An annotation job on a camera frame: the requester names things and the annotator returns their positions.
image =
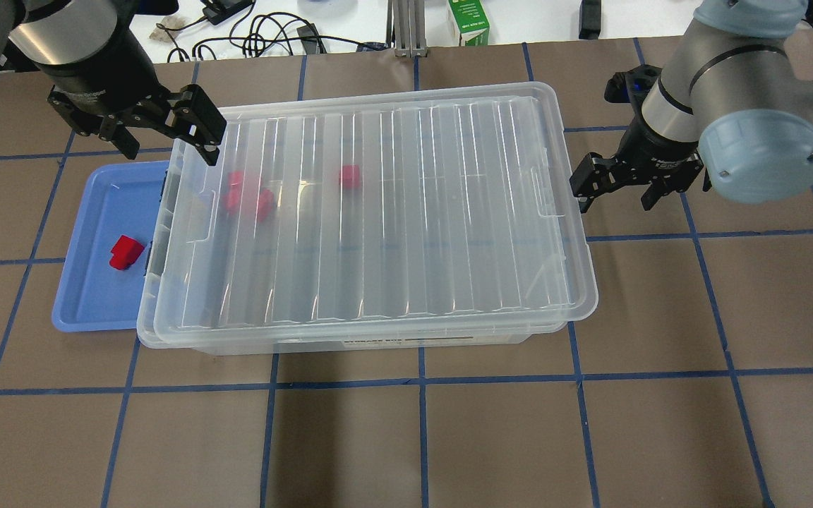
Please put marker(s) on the green and white carton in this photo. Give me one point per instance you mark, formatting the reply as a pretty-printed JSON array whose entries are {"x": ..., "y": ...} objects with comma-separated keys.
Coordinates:
[{"x": 469, "y": 23}]

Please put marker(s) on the clear plastic box lid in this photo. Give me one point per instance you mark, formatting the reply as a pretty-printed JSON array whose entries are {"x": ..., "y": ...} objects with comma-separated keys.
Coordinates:
[{"x": 371, "y": 212}]

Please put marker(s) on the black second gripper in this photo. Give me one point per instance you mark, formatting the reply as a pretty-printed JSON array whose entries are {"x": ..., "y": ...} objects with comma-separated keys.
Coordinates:
[{"x": 652, "y": 150}]

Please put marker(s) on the clear plastic storage box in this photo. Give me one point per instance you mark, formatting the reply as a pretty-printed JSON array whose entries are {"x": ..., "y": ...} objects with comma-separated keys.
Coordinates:
[{"x": 350, "y": 282}]

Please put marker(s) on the black power adapter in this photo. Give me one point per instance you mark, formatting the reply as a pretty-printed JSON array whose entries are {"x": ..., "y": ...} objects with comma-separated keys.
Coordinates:
[{"x": 310, "y": 39}]

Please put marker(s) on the aluminium frame post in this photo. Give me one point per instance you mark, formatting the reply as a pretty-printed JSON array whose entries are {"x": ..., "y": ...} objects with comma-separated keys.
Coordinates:
[{"x": 406, "y": 28}]

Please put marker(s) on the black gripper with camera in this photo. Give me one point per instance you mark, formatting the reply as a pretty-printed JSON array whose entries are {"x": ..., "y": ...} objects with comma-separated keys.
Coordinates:
[{"x": 99, "y": 75}]

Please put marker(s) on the blue plastic tray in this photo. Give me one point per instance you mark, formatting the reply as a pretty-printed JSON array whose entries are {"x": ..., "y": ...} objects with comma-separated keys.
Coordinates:
[{"x": 118, "y": 200}]

